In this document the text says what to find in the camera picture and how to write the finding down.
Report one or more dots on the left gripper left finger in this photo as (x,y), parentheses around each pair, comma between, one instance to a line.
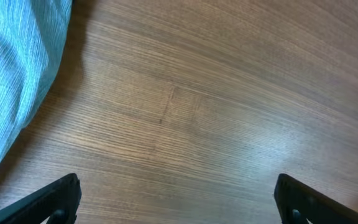
(55,203)

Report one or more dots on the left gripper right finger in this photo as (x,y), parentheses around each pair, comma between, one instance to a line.
(299,203)

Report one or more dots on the light blue denim shorts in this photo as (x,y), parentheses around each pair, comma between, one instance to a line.
(32,38)

